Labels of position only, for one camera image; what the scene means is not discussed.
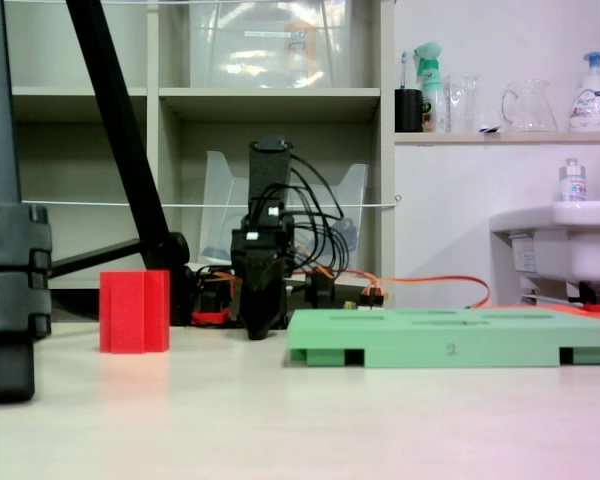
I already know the clear plastic file tray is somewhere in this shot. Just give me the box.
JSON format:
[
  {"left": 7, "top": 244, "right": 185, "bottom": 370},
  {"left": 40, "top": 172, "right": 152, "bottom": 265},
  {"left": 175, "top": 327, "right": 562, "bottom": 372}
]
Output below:
[{"left": 198, "top": 150, "right": 370, "bottom": 274}]

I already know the black wire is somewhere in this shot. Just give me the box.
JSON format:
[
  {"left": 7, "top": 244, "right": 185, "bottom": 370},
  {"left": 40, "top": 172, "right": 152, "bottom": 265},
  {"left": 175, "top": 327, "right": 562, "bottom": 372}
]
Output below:
[{"left": 287, "top": 152, "right": 351, "bottom": 274}]

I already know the clear glass pitcher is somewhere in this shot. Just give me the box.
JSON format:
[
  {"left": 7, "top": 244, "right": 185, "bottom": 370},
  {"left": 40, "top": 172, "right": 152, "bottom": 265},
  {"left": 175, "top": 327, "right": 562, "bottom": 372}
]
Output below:
[{"left": 500, "top": 79, "right": 559, "bottom": 134}]

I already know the green shape sorter board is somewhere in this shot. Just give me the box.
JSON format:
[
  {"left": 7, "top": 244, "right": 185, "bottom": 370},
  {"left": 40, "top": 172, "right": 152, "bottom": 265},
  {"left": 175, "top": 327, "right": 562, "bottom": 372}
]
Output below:
[{"left": 285, "top": 308, "right": 600, "bottom": 370}]

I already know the black cup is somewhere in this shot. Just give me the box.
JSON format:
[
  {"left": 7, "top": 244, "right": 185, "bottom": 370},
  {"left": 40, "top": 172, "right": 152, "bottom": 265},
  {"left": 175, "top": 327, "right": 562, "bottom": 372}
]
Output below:
[{"left": 394, "top": 88, "right": 425, "bottom": 134}]

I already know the small clear sanitiser bottle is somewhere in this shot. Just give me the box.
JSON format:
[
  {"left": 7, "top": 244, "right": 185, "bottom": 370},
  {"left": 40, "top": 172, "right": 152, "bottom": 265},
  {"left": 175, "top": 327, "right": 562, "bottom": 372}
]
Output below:
[{"left": 558, "top": 158, "right": 589, "bottom": 204}]

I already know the orange cable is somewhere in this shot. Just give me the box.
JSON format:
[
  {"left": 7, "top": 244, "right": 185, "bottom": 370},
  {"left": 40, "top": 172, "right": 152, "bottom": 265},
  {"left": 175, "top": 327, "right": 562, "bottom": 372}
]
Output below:
[{"left": 349, "top": 269, "right": 491, "bottom": 311}]

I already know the red base clamp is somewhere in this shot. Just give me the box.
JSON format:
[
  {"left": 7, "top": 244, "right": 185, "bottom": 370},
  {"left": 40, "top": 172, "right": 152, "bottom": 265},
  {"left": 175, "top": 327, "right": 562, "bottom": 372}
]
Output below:
[{"left": 190, "top": 308, "right": 231, "bottom": 326}]

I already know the beige shelf unit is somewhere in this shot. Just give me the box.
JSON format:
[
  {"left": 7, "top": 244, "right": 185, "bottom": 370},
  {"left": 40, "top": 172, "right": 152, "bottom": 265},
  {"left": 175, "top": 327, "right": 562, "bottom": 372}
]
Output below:
[{"left": 2, "top": 0, "right": 396, "bottom": 326}]

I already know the small circuit board with wires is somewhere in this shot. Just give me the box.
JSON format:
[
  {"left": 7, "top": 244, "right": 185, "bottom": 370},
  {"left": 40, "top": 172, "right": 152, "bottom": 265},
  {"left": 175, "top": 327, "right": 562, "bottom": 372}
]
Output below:
[{"left": 344, "top": 287, "right": 389, "bottom": 310}]

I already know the clear glass beaker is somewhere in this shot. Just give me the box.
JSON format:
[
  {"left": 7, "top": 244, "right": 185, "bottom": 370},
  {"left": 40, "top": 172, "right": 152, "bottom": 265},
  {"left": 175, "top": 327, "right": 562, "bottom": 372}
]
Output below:
[{"left": 443, "top": 73, "right": 481, "bottom": 134}]

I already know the white cord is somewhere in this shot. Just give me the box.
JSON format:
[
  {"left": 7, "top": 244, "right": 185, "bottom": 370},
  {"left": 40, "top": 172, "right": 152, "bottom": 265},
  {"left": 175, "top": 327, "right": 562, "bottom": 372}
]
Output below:
[{"left": 22, "top": 194, "right": 402, "bottom": 209}]

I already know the grey tripod leg with clamp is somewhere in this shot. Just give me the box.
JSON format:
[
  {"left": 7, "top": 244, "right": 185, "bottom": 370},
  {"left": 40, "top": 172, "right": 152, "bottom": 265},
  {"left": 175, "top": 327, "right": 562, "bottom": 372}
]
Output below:
[{"left": 0, "top": 0, "right": 54, "bottom": 405}]

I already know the red cross columnar block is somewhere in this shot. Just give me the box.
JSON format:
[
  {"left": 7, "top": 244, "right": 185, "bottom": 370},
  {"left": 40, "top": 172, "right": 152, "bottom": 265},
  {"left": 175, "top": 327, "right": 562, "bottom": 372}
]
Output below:
[{"left": 98, "top": 269, "right": 172, "bottom": 355}]

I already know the orange flat block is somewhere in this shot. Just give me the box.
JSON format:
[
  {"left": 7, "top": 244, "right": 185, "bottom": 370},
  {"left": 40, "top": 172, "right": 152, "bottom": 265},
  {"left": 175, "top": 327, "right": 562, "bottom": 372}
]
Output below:
[{"left": 489, "top": 301, "right": 600, "bottom": 324}]

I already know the green spray bottle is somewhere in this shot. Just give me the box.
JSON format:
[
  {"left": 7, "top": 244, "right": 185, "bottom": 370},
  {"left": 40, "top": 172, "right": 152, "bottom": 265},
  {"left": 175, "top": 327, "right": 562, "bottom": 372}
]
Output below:
[{"left": 413, "top": 41, "right": 447, "bottom": 134}]

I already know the white foam soap bottle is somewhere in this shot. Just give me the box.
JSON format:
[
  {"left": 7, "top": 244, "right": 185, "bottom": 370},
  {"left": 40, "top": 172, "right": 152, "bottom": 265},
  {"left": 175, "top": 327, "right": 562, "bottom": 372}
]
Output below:
[{"left": 568, "top": 51, "right": 600, "bottom": 133}]

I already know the clear plastic storage box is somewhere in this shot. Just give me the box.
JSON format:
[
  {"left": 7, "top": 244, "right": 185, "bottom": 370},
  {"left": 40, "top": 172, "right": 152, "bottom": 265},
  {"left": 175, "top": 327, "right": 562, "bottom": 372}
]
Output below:
[{"left": 188, "top": 0, "right": 354, "bottom": 90}]

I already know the white sink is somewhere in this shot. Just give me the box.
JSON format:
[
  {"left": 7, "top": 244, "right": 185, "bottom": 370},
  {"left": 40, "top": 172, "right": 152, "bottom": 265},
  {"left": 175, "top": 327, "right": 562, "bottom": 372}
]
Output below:
[{"left": 488, "top": 199, "right": 600, "bottom": 306}]

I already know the black tripod brace bar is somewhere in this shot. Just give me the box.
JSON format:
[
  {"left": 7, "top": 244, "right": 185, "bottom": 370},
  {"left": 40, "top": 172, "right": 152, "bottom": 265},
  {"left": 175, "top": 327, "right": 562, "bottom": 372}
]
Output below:
[{"left": 49, "top": 238, "right": 142, "bottom": 279}]

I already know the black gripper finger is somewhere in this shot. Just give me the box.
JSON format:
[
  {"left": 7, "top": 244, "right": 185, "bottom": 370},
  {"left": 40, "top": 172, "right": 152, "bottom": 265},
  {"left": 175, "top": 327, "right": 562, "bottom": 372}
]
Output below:
[
  {"left": 267, "top": 263, "right": 288, "bottom": 334},
  {"left": 237, "top": 263, "right": 271, "bottom": 341}
]

